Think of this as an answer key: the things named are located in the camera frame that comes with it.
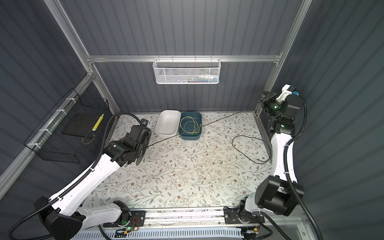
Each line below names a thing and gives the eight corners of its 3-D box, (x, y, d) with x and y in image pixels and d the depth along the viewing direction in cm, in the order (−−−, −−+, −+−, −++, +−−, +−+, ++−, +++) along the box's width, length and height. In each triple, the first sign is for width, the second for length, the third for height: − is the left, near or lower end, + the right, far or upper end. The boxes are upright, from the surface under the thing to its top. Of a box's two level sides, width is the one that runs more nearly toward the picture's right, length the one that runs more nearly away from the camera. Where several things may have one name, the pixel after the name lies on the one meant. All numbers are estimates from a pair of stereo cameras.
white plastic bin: (155, 140, 106) (153, 135, 101) (160, 115, 122) (158, 109, 117) (179, 140, 106) (178, 135, 101) (181, 115, 121) (180, 109, 117)
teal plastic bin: (179, 140, 106) (178, 134, 101) (181, 117, 121) (180, 110, 115) (202, 140, 106) (202, 134, 101) (201, 116, 121) (201, 110, 115)
